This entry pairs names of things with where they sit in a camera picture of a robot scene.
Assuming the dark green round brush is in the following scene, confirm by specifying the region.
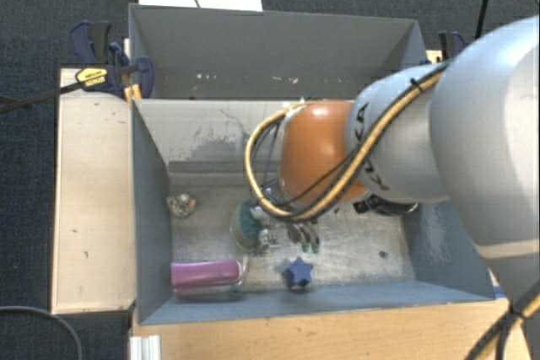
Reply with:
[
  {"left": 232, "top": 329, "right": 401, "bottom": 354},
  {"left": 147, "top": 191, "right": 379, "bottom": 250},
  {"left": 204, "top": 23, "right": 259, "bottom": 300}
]
[{"left": 238, "top": 199, "right": 264, "bottom": 238}]

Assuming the clear glass cup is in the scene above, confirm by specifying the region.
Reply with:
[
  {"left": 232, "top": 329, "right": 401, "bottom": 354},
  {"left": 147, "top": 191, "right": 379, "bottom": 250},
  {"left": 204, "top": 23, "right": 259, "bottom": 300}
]
[{"left": 229, "top": 204, "right": 265, "bottom": 252}]

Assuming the dark blue star block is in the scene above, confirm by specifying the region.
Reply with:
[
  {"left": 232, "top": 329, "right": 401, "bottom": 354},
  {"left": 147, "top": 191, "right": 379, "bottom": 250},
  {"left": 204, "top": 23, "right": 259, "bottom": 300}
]
[{"left": 281, "top": 256, "right": 315, "bottom": 291}]

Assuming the pink and clear plastic case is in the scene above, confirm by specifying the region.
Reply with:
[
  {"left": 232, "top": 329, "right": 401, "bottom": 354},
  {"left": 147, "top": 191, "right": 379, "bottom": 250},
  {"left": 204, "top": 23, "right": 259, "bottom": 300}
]
[{"left": 170, "top": 257, "right": 250, "bottom": 301}]

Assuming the grey metal bin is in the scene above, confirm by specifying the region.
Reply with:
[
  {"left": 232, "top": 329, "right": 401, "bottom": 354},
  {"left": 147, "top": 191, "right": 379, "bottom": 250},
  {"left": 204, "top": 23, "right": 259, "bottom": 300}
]
[{"left": 127, "top": 3, "right": 497, "bottom": 326}]

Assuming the pale wood flat board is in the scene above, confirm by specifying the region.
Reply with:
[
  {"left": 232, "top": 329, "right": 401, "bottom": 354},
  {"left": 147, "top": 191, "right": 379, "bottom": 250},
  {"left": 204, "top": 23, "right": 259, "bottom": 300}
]
[{"left": 50, "top": 67, "right": 138, "bottom": 315}]

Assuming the black cylinder on white bracket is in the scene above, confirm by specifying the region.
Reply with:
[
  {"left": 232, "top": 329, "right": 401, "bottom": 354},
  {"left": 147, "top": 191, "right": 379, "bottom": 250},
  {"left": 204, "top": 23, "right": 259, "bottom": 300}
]
[{"left": 353, "top": 194, "right": 419, "bottom": 218}]

